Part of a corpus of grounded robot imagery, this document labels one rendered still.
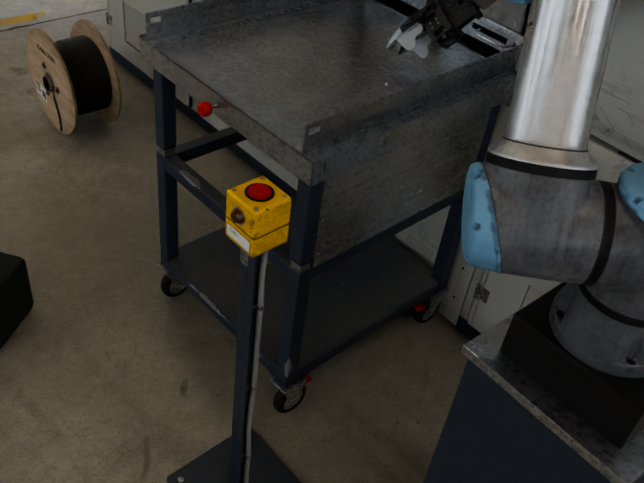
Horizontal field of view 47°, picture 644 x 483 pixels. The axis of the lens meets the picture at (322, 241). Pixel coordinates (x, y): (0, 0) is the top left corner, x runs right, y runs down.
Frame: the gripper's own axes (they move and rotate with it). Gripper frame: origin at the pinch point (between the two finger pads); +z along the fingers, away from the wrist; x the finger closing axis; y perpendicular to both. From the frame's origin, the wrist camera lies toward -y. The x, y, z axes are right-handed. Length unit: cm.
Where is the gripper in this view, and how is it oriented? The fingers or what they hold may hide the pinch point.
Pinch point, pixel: (396, 45)
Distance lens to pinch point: 176.9
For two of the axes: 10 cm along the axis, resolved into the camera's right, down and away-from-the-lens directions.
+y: 4.2, 8.6, -2.9
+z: -7.2, 5.1, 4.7
